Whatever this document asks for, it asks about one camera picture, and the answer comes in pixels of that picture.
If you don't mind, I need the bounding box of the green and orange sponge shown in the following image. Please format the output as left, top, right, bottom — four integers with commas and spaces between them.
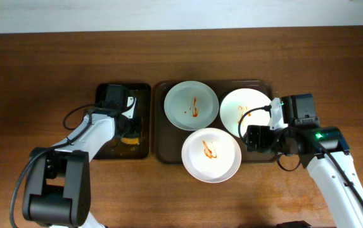
120, 137, 141, 145

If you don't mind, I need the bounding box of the white plate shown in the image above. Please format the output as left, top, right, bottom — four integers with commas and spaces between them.
181, 128, 242, 184
220, 88, 271, 137

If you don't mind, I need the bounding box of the pale blue plate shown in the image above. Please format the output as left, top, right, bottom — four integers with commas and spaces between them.
163, 81, 219, 131

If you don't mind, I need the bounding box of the white plate front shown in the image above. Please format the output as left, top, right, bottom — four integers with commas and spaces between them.
181, 128, 242, 184

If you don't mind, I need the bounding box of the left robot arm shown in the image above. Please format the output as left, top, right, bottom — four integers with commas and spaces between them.
12, 84, 137, 227

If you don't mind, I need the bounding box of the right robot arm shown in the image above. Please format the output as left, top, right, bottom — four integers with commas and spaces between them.
238, 94, 363, 227

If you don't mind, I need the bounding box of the small black tray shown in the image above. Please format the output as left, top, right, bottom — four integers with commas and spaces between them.
94, 83, 151, 160

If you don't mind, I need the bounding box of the brown plastic serving tray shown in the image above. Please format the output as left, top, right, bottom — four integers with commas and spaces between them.
152, 79, 274, 164

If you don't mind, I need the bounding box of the right black cable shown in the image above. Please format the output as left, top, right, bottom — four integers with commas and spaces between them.
237, 104, 363, 228

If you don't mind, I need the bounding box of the black cable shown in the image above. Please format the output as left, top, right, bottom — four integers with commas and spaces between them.
237, 104, 363, 228
9, 98, 137, 228

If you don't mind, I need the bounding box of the left black cable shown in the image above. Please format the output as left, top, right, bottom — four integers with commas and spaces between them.
9, 98, 137, 228

